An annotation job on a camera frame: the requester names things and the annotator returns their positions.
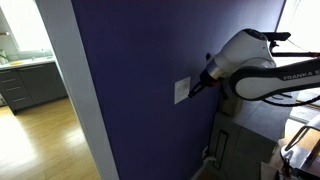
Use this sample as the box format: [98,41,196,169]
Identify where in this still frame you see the white kitchen countertop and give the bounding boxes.
[0,56,57,72]

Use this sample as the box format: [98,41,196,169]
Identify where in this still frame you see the white plug cord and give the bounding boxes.
[203,155,218,165]

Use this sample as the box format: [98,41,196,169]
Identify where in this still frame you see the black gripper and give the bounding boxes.
[187,70,218,100]

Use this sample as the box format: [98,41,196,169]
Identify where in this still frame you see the dark grey kitchen cabinet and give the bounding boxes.
[0,62,69,115]

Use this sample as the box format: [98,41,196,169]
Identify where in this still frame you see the white door frame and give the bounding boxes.
[34,0,120,180]

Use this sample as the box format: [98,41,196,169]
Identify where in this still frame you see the black camera on stand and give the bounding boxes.
[261,31,320,59]

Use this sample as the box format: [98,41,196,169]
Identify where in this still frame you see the white wall light switch plate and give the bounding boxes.
[174,76,192,105]

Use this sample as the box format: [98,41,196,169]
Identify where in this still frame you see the metal frame chair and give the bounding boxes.
[279,114,320,180]

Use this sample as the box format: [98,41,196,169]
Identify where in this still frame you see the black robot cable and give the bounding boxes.
[262,94,320,108]

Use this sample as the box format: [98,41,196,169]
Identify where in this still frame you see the grey storage cabinet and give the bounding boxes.
[207,91,301,180]

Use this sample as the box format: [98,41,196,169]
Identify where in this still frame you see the green plant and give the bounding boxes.
[0,49,10,66]

